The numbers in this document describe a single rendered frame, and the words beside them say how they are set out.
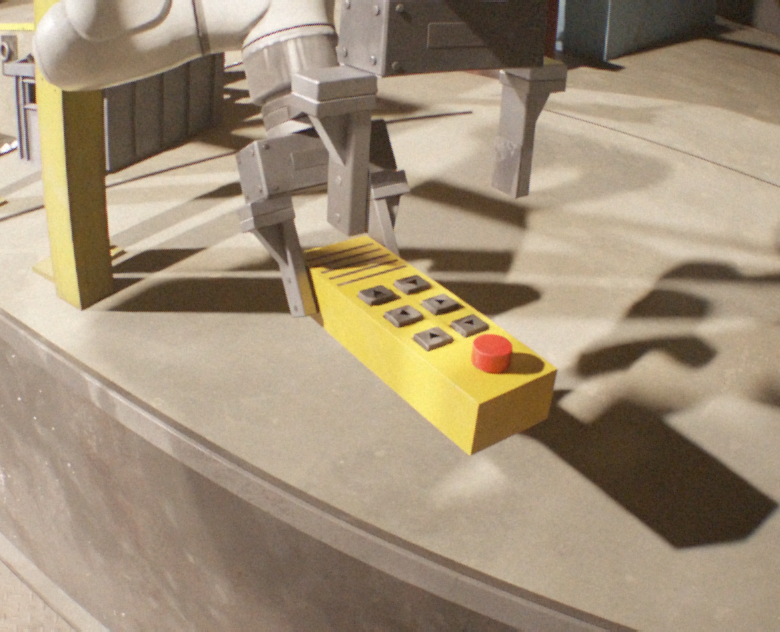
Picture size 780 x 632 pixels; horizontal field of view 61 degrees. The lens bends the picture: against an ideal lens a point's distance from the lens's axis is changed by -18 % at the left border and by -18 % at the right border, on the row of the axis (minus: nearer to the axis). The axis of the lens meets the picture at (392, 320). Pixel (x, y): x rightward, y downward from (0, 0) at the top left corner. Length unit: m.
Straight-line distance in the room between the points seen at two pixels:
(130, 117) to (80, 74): 0.73
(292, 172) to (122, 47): 0.20
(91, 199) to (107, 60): 0.28
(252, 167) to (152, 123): 0.82
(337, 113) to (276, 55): 0.24
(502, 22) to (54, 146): 0.58
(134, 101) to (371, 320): 0.91
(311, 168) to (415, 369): 0.20
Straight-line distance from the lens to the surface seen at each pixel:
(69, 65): 0.69
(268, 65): 0.67
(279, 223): 0.66
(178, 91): 1.50
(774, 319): 1.11
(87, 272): 0.95
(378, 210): 0.70
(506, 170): 0.55
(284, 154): 0.65
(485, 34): 0.47
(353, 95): 0.43
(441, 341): 0.56
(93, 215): 0.93
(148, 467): 0.84
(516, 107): 0.53
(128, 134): 1.42
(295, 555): 0.74
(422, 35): 0.44
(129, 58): 0.69
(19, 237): 1.22
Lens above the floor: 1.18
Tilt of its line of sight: 31 degrees down
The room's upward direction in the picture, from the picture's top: 4 degrees clockwise
